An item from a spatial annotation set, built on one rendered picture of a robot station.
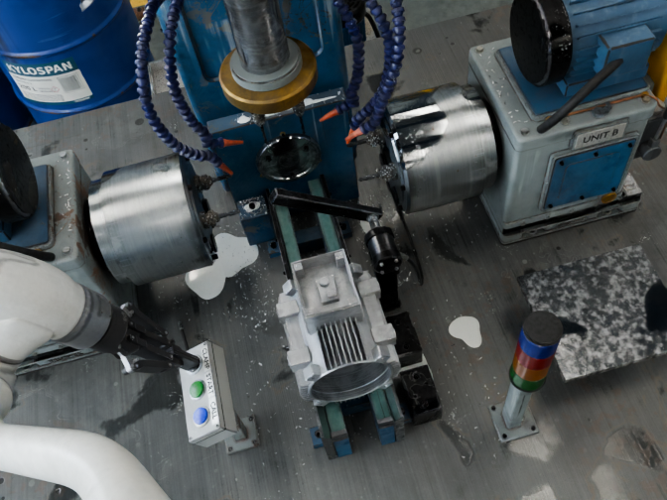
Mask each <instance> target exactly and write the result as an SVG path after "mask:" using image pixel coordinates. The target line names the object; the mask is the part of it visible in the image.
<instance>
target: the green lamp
mask: <svg viewBox="0 0 667 500"><path fill-rule="evenodd" d="M546 376H547V375H546ZM546 376H545V377H544V378H543V379H541V380H538V381H527V380H524V379H522V378H521V377H519V376H518V375H517V374H516V372H515V371H514V369H513V364H512V365H511V368H510V377H511V379H512V381H513V383H514V384H515V385H516V386H517V387H519V388H520V389H523V390H527V391H532V390H536V389H538V388H539V387H541V386H542V385H543V383H544V381H545V379H546Z"/></svg>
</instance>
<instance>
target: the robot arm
mask: <svg viewBox="0 0 667 500"><path fill-rule="evenodd" d="M156 332H159V333H157V334H156ZM167 336H168V332H167V331H166V330H165V329H163V328H162V327H161V326H159V325H158V324H156V323H155V322H154V321H152V320H151V319H150V318H148V317H147V316H146V315H144V314H143V313H141V312H140V311H138V310H137V308H136V307H135V306H134V305H133V304H132V303H131V302H127V303H126V304H124V305H122V306H120V307H117V306H115V305H113V304H111V303H110V301H109V300H108V299H107V297H106V296H104V295H102V294H100V293H98V292H96V291H93V290H91V289H89V288H87V287H86V286H84V285H82V284H78V283H77V282H75V281H74V280H73V279H72V278H71V277H70V276H69V275H68V274H66V273H65V272H63V271H62V270H60V269H58V268H56V267H54V266H52V265H50V264H48V263H46V262H44V261H42V260H39V259H36V258H34V257H31V256H28V255H24V254H21V253H18V252H14V251H10V250H5V249H0V470H1V471H5V472H10V473H14V474H19V475H23V476H27V477H32V478H36V479H40V480H45V481H49V482H54V483H57V484H61V485H64V486H67V487H69V488H71V489H73V490H74V491H75V492H76V493H77V494H78V495H79V496H80V497H81V499H82V500H171V499H170V498H169V497H168V495H167V494H166V493H165V492H164V490H163V489H162V488H161V487H160V486H159V484H158V483H157V482H156V481H155V479H154V478H153V477H152V476H151V474H150V473H149V472H148V471H147V469H146V468H145V467H144V466H143V465H142V464H141V462H140V461H139V460H138V459H137V458H136V457H135V456H134V455H133V454H132V453H131V452H129V451H128V450H127V449H126V448H125V447H123V446H122V445H120V444H119V443H117V442H116V441H114V440H112V439H110V438H108V437H104V436H102V435H99V434H95V433H91V432H86V431H80V430H70V429H58V428H45V427H32V426H20V425H9V424H5V423H4V422H3V419H4V418H5V417H6V416H7V414H8V413H9V411H10V409H11V407H12V403H13V390H14V385H15V382H16V379H17V376H16V374H15V372H16V370H17V369H18V367H19V366H20V365H21V363H22V362H23V361H24V360H25V359H26V358H27V356H29V355H30V354H31V353H32V352H33V351H34V350H36V349H37V348H38V347H40V346H41V345H43V344H45V343H46V342H48V341H49V340H52V341H55V342H59V343H62V344H65V345H67V346H70V347H73V348H76V349H86V348H90V349H92V350H95V351H98V352H101V353H111V354H112V355H113V356H114V357H115V358H117V359H121V360H122V362H123V364H124V366H125V368H123V369H122V372H123V374H124V375H128V374H130V373H132V372H139V373H157V374H161V373H163V372H165V371H167V370H169V369H171V368H172V367H173V368H175V369H178V368H181V369H184V370H186V371H188V370H190V369H192V368H193V367H195V366H197V365H199V358H198V357H197V356H195V355H193V354H190V353H188V352H186V351H183V350H182V348H181V347H180V346H177V345H175V341H174V339H173V338H172V339H170V340H169V339H167ZM129 355H137V356H139V357H142V358H144V359H147V360H144V359H142V360H139V359H138V358H136V359H134V358H131V357H130V356H129Z"/></svg>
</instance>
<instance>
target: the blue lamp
mask: <svg viewBox="0 0 667 500"><path fill-rule="evenodd" d="M560 340H561V339H560ZM560 340H559V341H558V342H557V343H555V344H554V345H551V346H539V345H536V344H534V343H532V342H531V341H529V340H528V339H527V338H526V336H525V335H524V332H523V329H522V328H521V331H520V335H519V345H520V347H521V349H522V350H523V351H524V353H526V354H527V355H528V356H530V357H532V358H536V359H545V358H548V357H550V356H552V355H553V354H554V353H555V352H556V350H557V348H558V345H559V343H560Z"/></svg>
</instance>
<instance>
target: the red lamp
mask: <svg viewBox="0 0 667 500"><path fill-rule="evenodd" d="M515 352H516V357H517V359H518V361H519V363H520V364H521V365H522V366H524V367H525V368H527V369H530V370H536V371H538V370H543V369H545V368H547V367H548V366H549V365H550V364H551V363H552V361H553V358H554V356H555V353H556V352H555V353H554V354H553V355H552V356H550V357H548V358H545V359H536V358H532V357H530V356H528V355H527V354H526V353H524V351H523V350H522V349H521V347H520V345H519V339H518V342H517V346H516V351H515Z"/></svg>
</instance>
